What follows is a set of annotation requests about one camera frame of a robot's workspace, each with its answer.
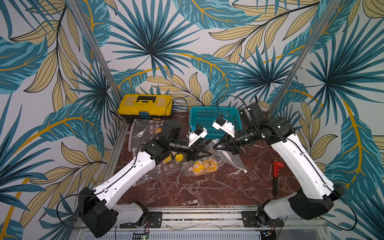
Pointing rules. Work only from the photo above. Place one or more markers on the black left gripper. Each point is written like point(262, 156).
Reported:
point(192, 152)

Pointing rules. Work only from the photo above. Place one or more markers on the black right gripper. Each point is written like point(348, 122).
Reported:
point(231, 144)

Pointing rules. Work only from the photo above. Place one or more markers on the dotted zip-top bag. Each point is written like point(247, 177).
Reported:
point(185, 169)
point(141, 132)

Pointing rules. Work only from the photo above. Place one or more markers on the clear zip-top bag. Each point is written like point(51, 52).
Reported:
point(224, 157)

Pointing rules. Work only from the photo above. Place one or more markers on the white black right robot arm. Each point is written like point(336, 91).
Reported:
point(317, 194)

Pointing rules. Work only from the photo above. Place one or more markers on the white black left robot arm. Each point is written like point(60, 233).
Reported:
point(98, 207)

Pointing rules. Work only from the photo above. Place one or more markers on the yellow fruits in middle bag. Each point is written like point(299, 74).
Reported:
point(204, 167)

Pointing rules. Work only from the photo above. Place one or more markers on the orange fruits in left bag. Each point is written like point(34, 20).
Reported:
point(175, 156)

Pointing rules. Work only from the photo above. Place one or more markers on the teal plastic basket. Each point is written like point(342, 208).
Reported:
point(205, 116)

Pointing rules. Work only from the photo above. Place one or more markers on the red black pipe wrench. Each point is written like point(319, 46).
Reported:
point(277, 166)

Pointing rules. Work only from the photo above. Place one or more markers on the yellow black toolbox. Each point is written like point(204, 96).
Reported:
point(150, 107)

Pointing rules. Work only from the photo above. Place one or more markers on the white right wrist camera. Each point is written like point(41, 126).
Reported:
point(222, 123)

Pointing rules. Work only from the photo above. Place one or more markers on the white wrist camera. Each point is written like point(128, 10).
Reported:
point(222, 123)
point(196, 133)

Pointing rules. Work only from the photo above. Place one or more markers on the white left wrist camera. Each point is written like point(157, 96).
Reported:
point(196, 133)

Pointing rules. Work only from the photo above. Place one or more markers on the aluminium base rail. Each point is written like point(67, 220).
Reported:
point(219, 223)

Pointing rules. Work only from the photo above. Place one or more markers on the left aluminium frame post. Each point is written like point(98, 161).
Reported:
point(90, 37)

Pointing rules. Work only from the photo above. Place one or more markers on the aluminium frame post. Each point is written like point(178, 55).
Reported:
point(319, 28)
point(90, 37)

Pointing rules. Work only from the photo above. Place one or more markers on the right aluminium frame post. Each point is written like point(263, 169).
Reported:
point(319, 28)

